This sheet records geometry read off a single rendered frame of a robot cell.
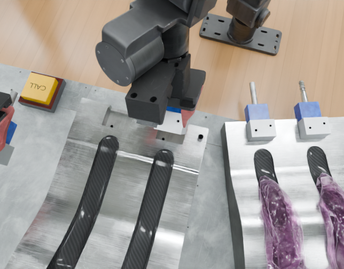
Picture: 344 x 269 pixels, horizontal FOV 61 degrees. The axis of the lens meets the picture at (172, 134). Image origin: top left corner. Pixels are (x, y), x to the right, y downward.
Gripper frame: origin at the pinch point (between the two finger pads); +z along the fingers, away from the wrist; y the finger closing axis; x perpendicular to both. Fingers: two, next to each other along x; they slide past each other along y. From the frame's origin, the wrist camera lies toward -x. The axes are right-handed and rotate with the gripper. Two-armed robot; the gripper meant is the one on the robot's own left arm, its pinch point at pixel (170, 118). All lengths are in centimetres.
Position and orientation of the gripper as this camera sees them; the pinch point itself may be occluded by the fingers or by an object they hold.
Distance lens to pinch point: 51.9
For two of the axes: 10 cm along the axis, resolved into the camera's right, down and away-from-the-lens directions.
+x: 2.9, -7.4, 6.1
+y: 9.6, 2.1, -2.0
